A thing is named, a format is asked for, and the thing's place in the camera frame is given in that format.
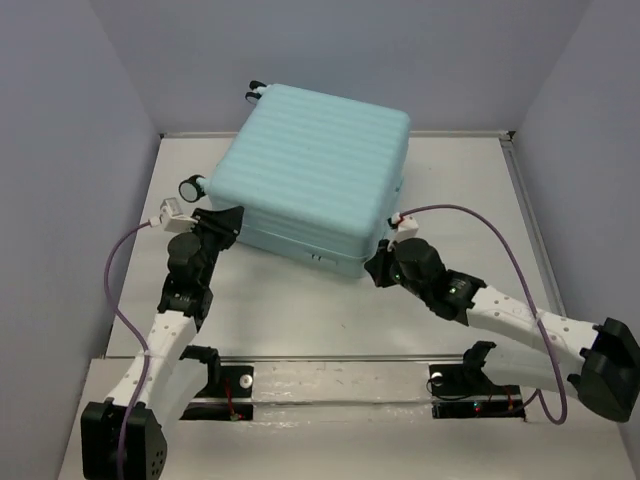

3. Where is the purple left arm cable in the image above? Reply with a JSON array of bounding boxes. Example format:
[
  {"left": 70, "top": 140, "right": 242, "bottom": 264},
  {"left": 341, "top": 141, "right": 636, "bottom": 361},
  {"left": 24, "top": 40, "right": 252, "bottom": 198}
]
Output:
[{"left": 103, "top": 222, "right": 161, "bottom": 479}]

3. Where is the light blue hard-shell suitcase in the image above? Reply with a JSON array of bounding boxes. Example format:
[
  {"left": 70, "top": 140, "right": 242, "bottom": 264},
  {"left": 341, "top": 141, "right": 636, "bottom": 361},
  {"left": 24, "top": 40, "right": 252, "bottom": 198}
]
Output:
[{"left": 178, "top": 80, "right": 411, "bottom": 278}]

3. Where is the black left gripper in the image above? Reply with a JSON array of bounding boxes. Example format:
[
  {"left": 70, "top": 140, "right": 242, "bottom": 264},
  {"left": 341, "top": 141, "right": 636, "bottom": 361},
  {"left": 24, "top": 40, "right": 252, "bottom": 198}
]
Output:
[{"left": 182, "top": 206, "right": 241, "bottom": 286}]

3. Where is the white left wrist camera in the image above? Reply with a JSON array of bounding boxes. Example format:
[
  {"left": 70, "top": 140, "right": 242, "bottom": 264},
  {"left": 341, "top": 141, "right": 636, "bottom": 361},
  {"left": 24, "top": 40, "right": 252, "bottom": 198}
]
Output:
[{"left": 149, "top": 197, "right": 197, "bottom": 234}]

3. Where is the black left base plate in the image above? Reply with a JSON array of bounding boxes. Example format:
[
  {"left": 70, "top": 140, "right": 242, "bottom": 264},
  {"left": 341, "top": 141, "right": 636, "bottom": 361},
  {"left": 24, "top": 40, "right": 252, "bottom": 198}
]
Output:
[{"left": 181, "top": 364, "right": 254, "bottom": 422}]

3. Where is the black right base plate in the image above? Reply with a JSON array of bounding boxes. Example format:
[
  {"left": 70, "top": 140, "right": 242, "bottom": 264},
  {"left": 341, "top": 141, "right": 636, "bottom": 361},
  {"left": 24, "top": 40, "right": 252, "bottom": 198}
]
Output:
[{"left": 426, "top": 364, "right": 526, "bottom": 420}]

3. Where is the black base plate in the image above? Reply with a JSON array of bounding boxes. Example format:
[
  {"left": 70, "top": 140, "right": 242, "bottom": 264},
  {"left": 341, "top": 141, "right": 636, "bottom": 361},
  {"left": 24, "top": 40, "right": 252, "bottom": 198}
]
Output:
[
  {"left": 426, "top": 364, "right": 526, "bottom": 420},
  {"left": 181, "top": 364, "right": 254, "bottom": 422}
]

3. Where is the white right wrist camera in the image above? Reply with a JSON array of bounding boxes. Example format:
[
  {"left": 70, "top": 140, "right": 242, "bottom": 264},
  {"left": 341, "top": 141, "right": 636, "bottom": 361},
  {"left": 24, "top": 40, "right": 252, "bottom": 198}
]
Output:
[{"left": 388, "top": 212, "right": 419, "bottom": 244}]

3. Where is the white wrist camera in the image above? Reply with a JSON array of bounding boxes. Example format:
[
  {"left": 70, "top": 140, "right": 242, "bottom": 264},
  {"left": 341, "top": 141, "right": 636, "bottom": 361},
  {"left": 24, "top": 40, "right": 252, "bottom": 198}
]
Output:
[
  {"left": 149, "top": 197, "right": 197, "bottom": 234},
  {"left": 388, "top": 212, "right": 419, "bottom": 244}
]

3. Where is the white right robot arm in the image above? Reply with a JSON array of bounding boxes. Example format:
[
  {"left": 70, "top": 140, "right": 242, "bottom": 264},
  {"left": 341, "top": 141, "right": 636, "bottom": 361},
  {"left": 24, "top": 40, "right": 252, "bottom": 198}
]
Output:
[{"left": 364, "top": 238, "right": 639, "bottom": 423}]

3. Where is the aluminium table rail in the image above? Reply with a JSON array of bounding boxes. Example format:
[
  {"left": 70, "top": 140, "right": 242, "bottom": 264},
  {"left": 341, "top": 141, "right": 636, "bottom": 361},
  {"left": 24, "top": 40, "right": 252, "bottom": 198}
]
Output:
[{"left": 500, "top": 131, "right": 566, "bottom": 314}]

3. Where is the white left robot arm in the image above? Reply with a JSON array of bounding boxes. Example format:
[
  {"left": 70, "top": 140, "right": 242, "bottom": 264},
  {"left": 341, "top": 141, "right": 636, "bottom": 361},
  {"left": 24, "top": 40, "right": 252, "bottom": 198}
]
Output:
[{"left": 80, "top": 198, "right": 244, "bottom": 479}]

